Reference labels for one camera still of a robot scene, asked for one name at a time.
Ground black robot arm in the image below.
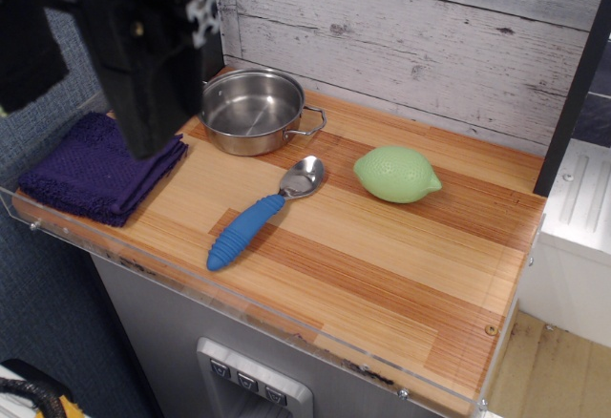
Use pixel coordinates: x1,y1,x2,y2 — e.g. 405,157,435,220
1,0,222,159

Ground stainless steel pot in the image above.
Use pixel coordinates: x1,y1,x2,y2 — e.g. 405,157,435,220
198,69,327,157

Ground grey cabinet with dispenser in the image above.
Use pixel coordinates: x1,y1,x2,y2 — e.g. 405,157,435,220
89,251,459,418

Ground folded purple towel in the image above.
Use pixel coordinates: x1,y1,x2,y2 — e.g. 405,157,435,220
18,112,188,227

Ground clear acrylic table guard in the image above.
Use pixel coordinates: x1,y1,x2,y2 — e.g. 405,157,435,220
7,183,544,417

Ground black and yellow object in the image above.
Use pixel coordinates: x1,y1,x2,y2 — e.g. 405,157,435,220
1,359,86,417

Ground blue handled metal spoon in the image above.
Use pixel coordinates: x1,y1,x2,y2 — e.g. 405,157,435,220
206,156,325,272

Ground black right vertical post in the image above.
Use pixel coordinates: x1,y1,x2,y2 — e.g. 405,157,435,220
533,0,610,197

